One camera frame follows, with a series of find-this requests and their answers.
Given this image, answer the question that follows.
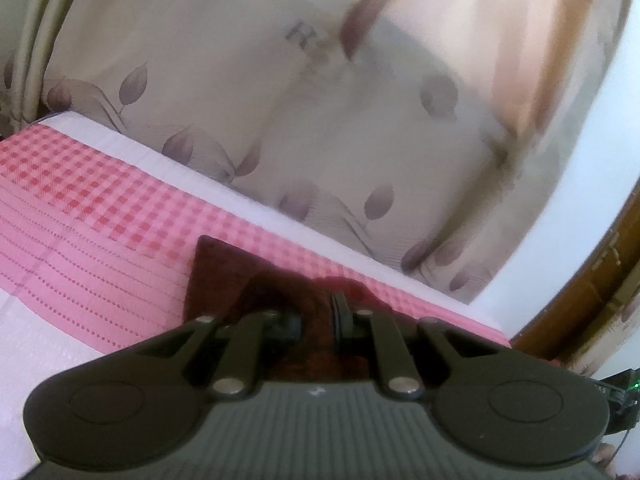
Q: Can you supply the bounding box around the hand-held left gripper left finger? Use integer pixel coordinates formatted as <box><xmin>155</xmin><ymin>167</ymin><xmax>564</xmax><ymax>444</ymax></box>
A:
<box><xmin>134</xmin><ymin>310</ymin><xmax>304</xmax><ymax>402</ymax></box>

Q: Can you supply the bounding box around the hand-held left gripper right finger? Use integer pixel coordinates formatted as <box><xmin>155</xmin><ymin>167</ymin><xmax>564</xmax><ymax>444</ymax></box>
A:
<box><xmin>331</xmin><ymin>293</ymin><xmax>507</xmax><ymax>402</ymax></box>

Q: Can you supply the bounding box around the dark red knit garment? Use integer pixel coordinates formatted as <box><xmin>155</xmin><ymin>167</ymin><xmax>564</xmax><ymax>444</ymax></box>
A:
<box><xmin>182</xmin><ymin>235</ymin><xmax>382</xmax><ymax>387</ymax></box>

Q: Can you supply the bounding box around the brown wooden door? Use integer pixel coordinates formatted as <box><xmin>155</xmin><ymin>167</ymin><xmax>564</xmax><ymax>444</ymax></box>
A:
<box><xmin>510</xmin><ymin>195</ymin><xmax>640</xmax><ymax>382</ymax></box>

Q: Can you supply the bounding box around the beige leaf print curtain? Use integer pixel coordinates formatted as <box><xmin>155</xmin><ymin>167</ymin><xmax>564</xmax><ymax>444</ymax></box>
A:
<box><xmin>0</xmin><ymin>0</ymin><xmax>632</xmax><ymax>307</ymax></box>

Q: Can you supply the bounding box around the pink checkered bed sheet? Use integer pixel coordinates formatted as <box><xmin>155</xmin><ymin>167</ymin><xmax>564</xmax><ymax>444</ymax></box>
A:
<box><xmin>0</xmin><ymin>112</ymin><xmax>512</xmax><ymax>480</ymax></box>

